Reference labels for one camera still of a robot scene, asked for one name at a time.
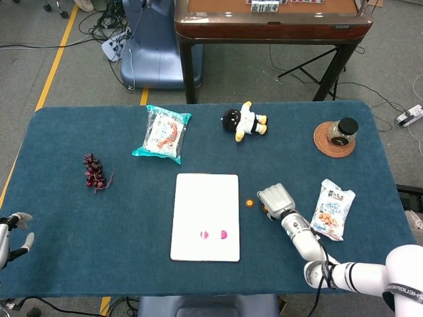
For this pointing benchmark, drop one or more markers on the grey-blue own robot base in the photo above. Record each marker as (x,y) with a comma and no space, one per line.
(208,305)

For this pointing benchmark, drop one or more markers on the red-faced mahjong tile row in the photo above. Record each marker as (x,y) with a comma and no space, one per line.
(307,1)

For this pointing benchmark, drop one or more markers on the white rectangular board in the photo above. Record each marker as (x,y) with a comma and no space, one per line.
(205,204)

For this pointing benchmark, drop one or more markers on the white power strip black plug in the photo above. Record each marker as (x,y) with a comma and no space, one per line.
(409,115)

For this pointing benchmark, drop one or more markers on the brown mahjong table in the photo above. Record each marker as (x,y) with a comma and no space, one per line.
(274,29)

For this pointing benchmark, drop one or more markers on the teal snack bag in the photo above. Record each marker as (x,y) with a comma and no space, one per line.
(163,133)

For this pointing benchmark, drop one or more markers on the black equipment frame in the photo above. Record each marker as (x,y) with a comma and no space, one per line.
(411,198)

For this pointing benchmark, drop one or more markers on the white peanut snack bag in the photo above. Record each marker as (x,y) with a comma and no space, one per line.
(332,211)

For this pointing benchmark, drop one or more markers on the black chrome swivel stool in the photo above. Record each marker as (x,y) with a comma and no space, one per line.
(62,13)

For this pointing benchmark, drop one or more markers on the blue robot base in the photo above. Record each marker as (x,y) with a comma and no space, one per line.
(155,49)

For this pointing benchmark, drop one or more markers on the glass jar black lid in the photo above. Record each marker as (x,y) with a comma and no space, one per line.
(343,132)

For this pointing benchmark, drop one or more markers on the green-faced mahjong tile row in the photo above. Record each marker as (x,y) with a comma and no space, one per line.
(264,7)

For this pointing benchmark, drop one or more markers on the black-headed plush doll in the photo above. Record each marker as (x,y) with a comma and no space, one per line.
(244,122)

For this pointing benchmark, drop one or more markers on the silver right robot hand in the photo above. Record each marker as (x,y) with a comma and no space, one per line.
(277,199)

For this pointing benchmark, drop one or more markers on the pink token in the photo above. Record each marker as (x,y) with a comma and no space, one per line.
(204,234)
(223,234)

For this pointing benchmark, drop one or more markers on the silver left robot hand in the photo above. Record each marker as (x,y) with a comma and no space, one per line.
(4,244)

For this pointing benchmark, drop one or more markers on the blue table cloth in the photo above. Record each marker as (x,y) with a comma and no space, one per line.
(99,231)

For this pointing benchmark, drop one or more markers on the brown woven coaster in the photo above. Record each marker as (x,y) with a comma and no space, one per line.
(322,145)

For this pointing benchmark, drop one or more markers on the dark red grape bunch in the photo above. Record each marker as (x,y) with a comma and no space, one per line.
(94,175)

